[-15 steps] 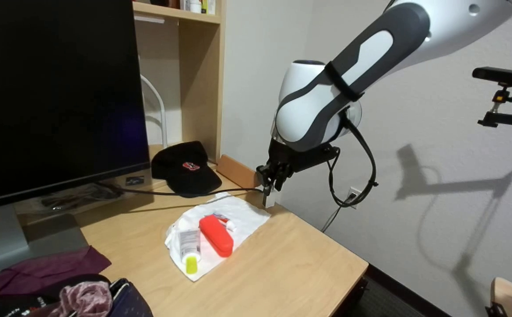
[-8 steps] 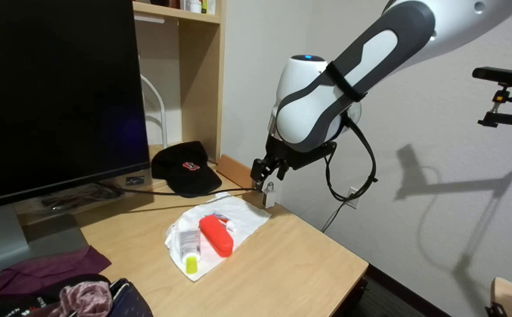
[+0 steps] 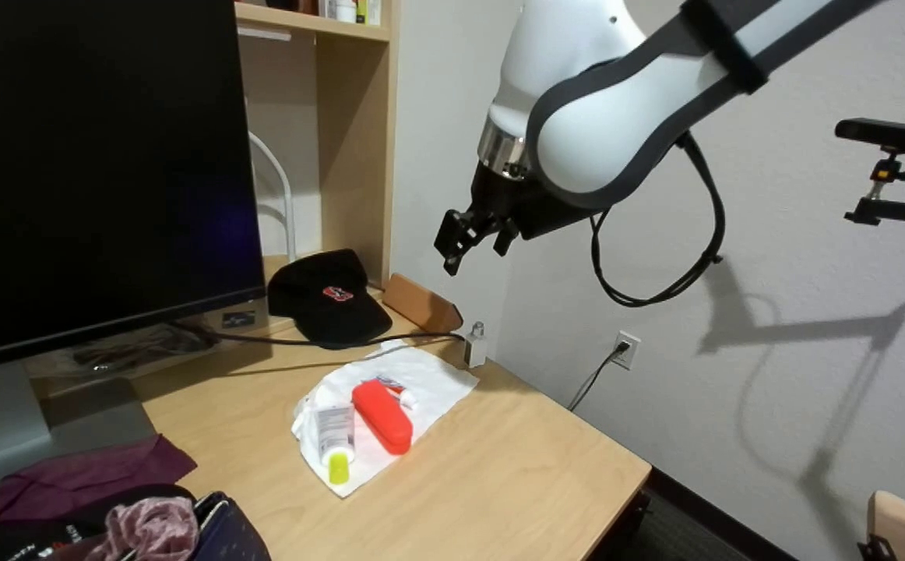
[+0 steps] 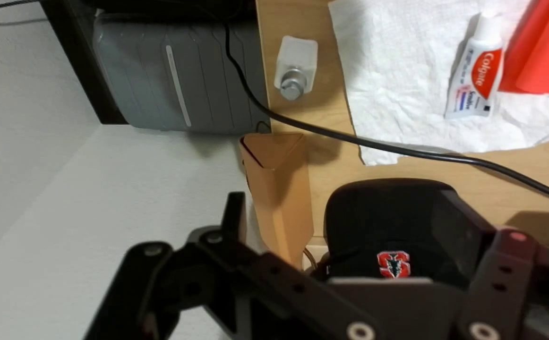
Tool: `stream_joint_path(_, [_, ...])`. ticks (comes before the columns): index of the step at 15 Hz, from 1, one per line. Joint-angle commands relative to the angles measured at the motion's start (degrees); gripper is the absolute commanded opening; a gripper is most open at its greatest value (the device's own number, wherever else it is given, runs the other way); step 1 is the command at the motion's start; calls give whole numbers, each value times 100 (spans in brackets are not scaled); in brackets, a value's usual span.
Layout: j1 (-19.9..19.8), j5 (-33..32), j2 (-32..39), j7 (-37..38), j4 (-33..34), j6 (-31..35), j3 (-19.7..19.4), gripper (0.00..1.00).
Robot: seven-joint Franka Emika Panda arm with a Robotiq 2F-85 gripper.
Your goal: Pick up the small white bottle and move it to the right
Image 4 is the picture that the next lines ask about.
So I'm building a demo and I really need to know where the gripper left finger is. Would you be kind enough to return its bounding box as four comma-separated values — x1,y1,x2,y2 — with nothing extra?
83,191,380,340

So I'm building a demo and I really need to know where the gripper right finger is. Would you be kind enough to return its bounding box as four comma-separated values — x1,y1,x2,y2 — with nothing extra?
433,189,549,340

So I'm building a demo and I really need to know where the small white bottle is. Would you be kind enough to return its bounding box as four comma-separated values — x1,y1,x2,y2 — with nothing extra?
274,35,319,102

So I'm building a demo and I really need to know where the triangular cardboard box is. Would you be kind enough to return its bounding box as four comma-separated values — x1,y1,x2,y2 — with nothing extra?
238,133,315,271

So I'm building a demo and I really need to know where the black cap with red emblem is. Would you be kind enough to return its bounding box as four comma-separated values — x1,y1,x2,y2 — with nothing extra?
323,178,474,289

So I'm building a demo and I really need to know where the white toothpaste tube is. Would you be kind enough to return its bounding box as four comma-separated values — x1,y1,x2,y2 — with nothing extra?
444,11,506,120

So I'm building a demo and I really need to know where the grey ribbed appliance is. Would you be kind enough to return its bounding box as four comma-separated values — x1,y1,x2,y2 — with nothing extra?
92,13,271,134

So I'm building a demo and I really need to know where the white paper towel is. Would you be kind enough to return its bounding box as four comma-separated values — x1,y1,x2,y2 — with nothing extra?
328,0,549,167

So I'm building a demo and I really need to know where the red plastic object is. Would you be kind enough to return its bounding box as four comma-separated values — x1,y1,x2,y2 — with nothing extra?
498,0,549,95

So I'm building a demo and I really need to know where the thin black cable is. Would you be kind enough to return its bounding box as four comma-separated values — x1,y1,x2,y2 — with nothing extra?
0,0,40,15

